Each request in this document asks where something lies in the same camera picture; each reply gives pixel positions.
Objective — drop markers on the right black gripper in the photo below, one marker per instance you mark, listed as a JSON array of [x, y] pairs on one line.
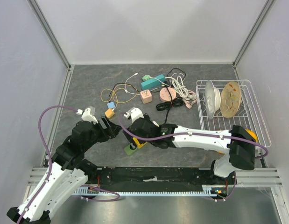
[[147, 118]]

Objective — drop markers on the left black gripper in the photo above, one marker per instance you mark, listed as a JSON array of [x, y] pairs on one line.
[[110, 132]]

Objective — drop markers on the orange charger plug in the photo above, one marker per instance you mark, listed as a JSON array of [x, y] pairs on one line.
[[109, 113]]

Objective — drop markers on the yellow cube socket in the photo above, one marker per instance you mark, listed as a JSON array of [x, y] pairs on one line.
[[139, 143]]

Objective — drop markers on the green power strip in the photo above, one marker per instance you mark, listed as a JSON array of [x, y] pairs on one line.
[[131, 149]]

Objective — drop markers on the pink round socket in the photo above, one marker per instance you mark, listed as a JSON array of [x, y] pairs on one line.
[[167, 94]]

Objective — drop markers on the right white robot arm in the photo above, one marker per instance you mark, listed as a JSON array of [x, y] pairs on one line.
[[236, 145]]

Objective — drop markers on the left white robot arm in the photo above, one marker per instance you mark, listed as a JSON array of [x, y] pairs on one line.
[[68, 169]]

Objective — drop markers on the blue charger plug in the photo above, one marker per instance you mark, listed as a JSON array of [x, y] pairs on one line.
[[111, 105]]

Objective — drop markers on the light green plug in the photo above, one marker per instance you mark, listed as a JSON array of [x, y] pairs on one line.
[[146, 77]]

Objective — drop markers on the pink cube socket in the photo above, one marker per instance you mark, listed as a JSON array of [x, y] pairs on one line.
[[146, 96]]

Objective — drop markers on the teal power strip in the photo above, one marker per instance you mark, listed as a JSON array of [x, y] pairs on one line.
[[153, 82]]

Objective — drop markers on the white bowl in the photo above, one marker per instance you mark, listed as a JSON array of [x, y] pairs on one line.
[[212, 99]]

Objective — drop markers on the beige patterned plate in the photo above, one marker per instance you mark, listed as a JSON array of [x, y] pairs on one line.
[[230, 99]]

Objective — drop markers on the yellow bowl right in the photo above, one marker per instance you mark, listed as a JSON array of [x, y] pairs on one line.
[[252, 135]]

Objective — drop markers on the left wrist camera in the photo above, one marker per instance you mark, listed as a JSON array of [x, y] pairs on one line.
[[88, 114]]

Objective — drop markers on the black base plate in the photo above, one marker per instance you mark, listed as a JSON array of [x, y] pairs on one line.
[[156, 179]]

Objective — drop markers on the light blue cable duct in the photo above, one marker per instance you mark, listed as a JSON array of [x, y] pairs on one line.
[[206, 191]]

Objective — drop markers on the white wire dish rack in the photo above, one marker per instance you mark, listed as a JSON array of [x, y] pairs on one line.
[[248, 115]]

